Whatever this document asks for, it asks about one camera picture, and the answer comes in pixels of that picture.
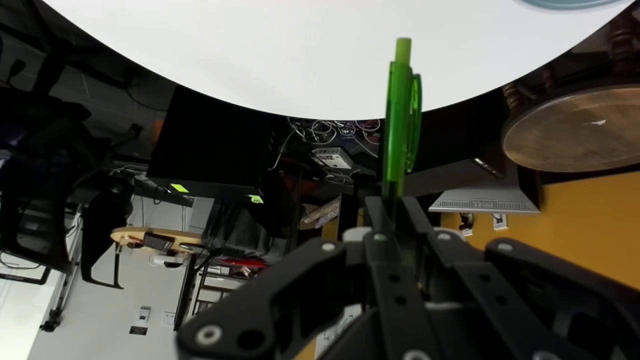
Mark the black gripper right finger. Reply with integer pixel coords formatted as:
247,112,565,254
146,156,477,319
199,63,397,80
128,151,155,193
402,198,640,360

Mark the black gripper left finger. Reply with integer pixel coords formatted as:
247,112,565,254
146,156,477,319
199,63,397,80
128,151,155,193
176,196,439,360

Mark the green pen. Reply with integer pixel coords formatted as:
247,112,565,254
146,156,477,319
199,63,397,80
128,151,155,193
382,38,423,200

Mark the blue plastic cup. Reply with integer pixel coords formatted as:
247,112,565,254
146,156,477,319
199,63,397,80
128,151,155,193
522,0,617,11

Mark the white tray on shelf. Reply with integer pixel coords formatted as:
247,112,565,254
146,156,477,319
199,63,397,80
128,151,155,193
430,189,538,215

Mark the round wooden stool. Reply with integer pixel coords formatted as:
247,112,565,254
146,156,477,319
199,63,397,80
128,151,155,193
503,85,640,174

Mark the black computer monitor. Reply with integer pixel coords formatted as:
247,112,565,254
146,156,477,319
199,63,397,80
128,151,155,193
149,87,286,196

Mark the black office chair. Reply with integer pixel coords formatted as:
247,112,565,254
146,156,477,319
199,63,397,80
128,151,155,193
0,88,133,291

